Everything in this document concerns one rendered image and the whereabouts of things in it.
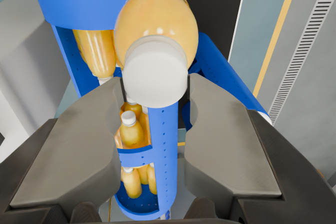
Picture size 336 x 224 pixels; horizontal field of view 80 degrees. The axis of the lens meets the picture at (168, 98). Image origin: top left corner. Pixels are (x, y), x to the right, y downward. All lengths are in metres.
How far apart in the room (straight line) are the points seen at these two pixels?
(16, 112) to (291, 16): 1.97
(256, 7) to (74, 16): 1.63
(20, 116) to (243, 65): 1.81
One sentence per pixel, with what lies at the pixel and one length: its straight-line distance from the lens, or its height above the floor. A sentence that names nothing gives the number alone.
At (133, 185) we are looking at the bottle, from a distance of 0.92.
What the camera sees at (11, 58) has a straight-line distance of 0.69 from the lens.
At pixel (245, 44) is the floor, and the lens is 1.97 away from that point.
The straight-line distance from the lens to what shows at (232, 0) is 1.61.
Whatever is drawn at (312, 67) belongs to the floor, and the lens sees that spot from 2.54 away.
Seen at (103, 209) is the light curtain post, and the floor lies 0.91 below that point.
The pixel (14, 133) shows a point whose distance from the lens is 0.71.
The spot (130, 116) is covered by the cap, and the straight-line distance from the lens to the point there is 0.57.
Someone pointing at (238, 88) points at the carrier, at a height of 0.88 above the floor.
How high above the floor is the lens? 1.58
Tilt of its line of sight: 51 degrees down
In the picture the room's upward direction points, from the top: 168 degrees clockwise
